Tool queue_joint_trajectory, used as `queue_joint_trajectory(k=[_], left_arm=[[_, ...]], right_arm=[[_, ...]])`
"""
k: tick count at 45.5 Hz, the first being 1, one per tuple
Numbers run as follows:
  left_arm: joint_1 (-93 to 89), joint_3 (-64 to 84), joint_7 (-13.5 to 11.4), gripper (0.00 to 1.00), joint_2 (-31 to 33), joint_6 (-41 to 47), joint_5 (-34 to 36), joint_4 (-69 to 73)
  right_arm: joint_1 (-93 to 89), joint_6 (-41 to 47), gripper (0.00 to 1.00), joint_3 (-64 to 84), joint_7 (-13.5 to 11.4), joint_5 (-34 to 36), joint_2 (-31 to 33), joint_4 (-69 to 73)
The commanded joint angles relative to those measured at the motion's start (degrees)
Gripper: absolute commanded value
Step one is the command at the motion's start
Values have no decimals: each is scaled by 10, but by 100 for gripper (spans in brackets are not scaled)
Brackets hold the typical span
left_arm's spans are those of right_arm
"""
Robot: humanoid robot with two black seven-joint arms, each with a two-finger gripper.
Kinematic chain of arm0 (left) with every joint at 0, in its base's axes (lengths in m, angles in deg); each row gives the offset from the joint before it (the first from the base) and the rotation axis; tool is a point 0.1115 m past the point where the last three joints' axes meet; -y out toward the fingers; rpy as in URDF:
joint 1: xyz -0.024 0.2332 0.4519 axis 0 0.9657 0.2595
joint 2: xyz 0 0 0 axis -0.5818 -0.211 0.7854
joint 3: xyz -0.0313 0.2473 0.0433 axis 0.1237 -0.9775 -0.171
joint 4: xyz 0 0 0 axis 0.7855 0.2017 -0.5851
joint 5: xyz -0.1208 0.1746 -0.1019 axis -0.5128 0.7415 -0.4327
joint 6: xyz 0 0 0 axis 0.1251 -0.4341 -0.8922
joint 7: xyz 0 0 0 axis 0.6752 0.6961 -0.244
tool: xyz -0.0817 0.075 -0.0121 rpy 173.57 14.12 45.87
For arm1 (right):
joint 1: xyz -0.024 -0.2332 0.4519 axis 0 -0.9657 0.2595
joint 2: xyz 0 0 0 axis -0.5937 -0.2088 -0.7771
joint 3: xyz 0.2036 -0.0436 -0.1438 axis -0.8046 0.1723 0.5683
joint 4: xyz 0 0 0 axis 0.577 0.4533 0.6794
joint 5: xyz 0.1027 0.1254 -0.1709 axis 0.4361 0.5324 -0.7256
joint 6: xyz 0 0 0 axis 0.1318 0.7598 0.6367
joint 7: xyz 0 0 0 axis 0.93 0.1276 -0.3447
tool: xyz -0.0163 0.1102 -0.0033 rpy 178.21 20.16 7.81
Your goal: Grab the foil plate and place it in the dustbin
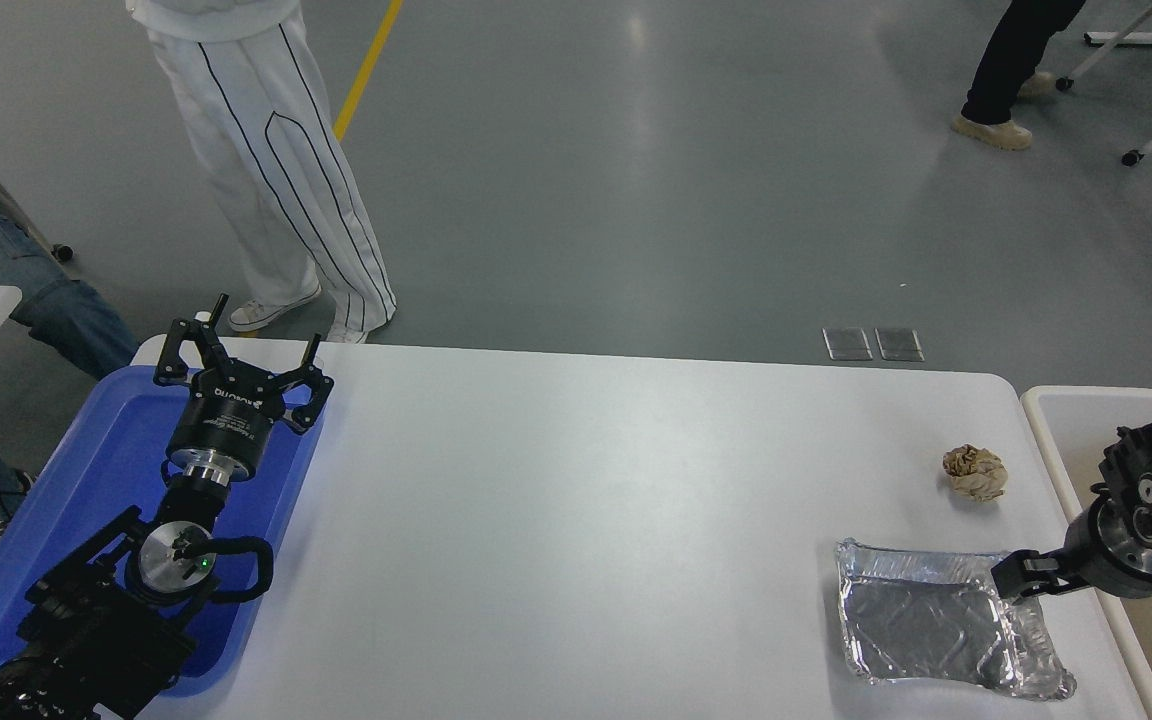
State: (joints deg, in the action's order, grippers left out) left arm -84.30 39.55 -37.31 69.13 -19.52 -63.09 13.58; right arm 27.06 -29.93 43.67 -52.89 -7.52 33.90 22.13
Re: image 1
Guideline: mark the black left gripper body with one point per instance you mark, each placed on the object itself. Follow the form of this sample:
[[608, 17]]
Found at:
[[226, 420]]

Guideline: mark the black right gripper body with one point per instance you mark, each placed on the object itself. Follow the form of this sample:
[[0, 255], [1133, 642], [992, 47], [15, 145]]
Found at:
[[1084, 565]]

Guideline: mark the silver foil tray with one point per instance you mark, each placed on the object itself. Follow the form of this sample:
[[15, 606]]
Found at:
[[921, 625]]

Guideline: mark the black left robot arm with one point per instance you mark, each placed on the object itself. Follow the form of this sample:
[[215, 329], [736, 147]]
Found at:
[[86, 620]]

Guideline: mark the silver floor plate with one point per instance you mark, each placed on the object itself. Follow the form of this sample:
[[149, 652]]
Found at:
[[899, 344], [847, 343]]

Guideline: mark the blue plastic tray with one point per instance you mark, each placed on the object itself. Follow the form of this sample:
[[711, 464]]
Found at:
[[106, 450]]

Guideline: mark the crumpled tan paper ball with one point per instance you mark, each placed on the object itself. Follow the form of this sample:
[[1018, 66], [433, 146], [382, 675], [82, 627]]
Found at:
[[974, 472]]

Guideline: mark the large pale bin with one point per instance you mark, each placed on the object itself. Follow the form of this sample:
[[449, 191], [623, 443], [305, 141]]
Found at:
[[1066, 440]]

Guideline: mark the standing person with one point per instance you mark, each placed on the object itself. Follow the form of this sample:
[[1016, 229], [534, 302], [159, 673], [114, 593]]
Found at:
[[276, 170]]

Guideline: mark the grey chair with casters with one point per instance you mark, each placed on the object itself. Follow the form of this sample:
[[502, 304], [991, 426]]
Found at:
[[6, 195]]

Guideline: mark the walking person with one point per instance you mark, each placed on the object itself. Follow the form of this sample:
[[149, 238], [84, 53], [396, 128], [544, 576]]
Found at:
[[1011, 60]]

